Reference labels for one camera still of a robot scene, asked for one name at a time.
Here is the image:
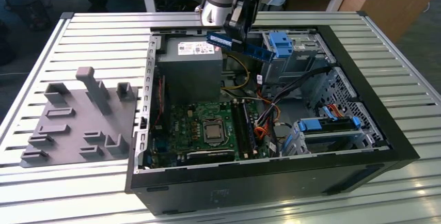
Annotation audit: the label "blue RAM stick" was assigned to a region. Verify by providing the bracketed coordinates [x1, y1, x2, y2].
[206, 30, 275, 59]

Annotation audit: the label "black RAM slot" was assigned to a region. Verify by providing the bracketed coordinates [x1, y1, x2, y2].
[231, 99, 250, 157]

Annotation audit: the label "metal drive cage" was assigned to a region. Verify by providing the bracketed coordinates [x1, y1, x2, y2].
[261, 29, 338, 100]

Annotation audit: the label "grey power supply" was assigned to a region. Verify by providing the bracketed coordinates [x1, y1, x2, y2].
[156, 34, 224, 103]

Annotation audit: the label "wooden cabinet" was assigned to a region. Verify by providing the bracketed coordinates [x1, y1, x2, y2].
[339, 0, 441, 43]

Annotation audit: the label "CPU socket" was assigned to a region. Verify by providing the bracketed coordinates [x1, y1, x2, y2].
[200, 117, 228, 147]

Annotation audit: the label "green motherboard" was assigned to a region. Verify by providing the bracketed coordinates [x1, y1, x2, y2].
[147, 100, 273, 169]

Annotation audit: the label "hard disk in blue carrier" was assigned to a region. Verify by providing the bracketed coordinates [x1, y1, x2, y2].
[294, 117, 362, 133]

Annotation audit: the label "silver CPU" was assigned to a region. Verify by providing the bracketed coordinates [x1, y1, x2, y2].
[204, 124, 223, 139]

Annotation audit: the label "metal disk bay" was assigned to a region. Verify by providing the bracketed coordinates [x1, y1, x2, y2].
[281, 117, 385, 157]

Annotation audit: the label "grey parts rack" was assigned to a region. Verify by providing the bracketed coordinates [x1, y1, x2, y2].
[19, 66, 140, 169]

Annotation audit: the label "black metal PC case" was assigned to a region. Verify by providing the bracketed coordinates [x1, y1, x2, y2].
[124, 24, 421, 216]

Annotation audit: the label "blue plastic drive bracket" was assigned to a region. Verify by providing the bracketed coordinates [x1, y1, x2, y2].
[269, 31, 294, 58]

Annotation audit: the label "black flat cable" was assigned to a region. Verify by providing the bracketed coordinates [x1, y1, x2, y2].
[257, 65, 341, 121]

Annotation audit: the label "yellow power wires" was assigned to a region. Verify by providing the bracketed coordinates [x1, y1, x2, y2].
[222, 55, 251, 90]

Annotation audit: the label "blue disk wire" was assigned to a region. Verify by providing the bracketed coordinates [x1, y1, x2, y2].
[322, 106, 337, 120]

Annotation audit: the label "orange disk wire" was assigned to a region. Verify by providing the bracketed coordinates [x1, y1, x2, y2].
[326, 104, 349, 118]

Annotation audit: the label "orange red wire bundle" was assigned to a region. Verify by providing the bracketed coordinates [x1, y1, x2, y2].
[253, 125, 277, 141]

